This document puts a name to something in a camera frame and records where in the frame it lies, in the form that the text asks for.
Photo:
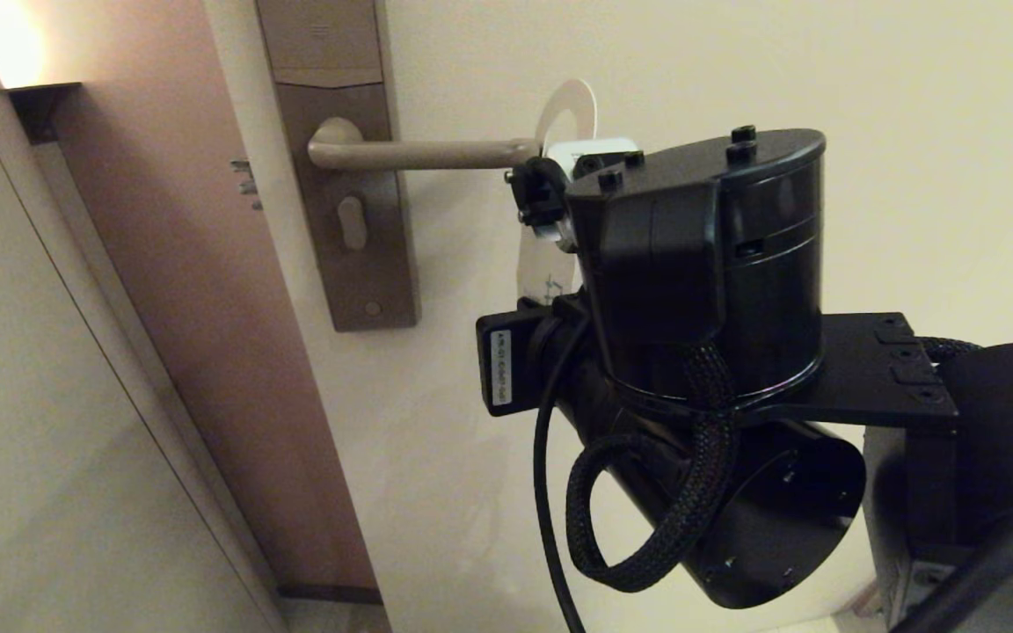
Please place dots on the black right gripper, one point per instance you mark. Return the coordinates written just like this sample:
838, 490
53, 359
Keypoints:
524, 352

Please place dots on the blue do-not-disturb door hanger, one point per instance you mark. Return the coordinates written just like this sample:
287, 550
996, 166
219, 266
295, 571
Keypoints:
550, 264

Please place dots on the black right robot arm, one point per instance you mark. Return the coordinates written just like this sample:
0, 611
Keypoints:
709, 264

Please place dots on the brown metal lock plate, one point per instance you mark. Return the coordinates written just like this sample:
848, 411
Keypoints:
322, 53

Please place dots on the cream white door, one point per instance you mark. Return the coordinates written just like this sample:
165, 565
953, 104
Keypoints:
911, 132

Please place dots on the beige keyhole cover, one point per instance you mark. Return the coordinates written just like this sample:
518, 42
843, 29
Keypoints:
353, 224

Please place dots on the dark baseboard strip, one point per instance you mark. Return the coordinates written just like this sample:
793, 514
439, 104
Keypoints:
331, 594

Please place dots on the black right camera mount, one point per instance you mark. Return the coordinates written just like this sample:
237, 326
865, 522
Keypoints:
542, 193

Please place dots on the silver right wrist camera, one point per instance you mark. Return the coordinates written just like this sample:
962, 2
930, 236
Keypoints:
594, 148

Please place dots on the glowing wall lamp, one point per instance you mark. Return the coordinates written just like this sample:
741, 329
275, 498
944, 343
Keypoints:
36, 110

